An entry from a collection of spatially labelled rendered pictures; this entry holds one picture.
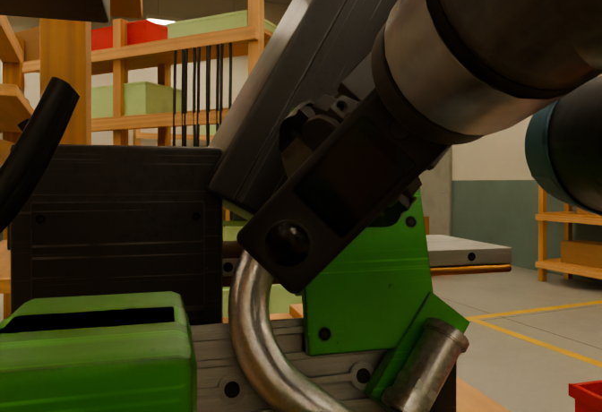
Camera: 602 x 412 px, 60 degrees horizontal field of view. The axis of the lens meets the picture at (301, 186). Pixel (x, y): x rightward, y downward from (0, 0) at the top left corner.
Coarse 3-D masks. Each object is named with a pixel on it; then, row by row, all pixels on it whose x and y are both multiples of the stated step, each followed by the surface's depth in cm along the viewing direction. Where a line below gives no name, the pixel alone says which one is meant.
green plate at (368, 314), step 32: (416, 192) 47; (416, 224) 46; (352, 256) 44; (384, 256) 44; (416, 256) 45; (320, 288) 42; (352, 288) 43; (384, 288) 44; (416, 288) 44; (320, 320) 42; (352, 320) 42; (384, 320) 43; (320, 352) 41; (352, 352) 42
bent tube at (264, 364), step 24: (240, 264) 38; (240, 288) 37; (264, 288) 38; (240, 312) 37; (264, 312) 37; (240, 336) 36; (264, 336) 36; (240, 360) 36; (264, 360) 35; (264, 384) 35; (288, 384) 34; (312, 384) 35; (288, 408) 34; (312, 408) 33; (336, 408) 34
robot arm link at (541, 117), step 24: (576, 96) 27; (600, 96) 24; (552, 120) 28; (576, 120) 26; (600, 120) 23; (528, 144) 31; (552, 144) 28; (576, 144) 25; (600, 144) 23; (552, 168) 28; (576, 168) 26; (600, 168) 24; (552, 192) 31; (576, 192) 27; (600, 192) 25
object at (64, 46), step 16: (48, 32) 108; (64, 32) 109; (80, 32) 110; (48, 48) 108; (64, 48) 109; (80, 48) 110; (48, 64) 108; (64, 64) 109; (80, 64) 110; (48, 80) 108; (64, 80) 109; (80, 80) 110; (80, 96) 110; (80, 112) 110; (80, 128) 110
